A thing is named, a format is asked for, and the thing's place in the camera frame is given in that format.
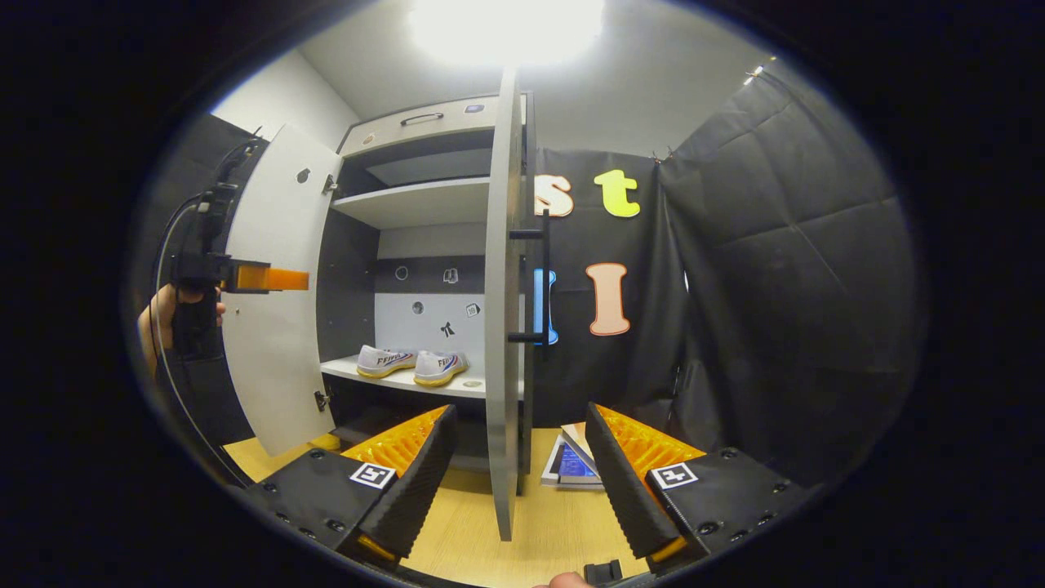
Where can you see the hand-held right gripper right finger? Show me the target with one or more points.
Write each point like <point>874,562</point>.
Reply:
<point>624,490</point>

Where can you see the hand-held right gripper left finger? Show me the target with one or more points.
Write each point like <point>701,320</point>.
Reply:
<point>420,482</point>

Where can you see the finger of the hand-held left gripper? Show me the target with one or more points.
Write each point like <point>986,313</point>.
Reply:
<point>286,279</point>

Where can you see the grey shoe cabinet door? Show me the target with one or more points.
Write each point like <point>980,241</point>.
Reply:
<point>277,351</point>
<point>502,286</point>

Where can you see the white striped canvas shoe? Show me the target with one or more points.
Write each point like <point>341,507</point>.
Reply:
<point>384,361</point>
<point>441,366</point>

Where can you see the grey shoe cabinet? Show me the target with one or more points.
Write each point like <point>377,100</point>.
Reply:
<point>408,204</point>

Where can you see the small stack of books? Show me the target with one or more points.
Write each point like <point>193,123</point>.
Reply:
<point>571,465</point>

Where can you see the black backdrop cloth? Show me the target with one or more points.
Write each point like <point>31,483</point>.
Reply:
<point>784,286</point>

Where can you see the large ceiling light panel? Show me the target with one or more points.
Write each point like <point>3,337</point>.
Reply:
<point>506,28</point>

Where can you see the small ceiling light panel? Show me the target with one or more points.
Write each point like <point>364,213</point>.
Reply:
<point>758,72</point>

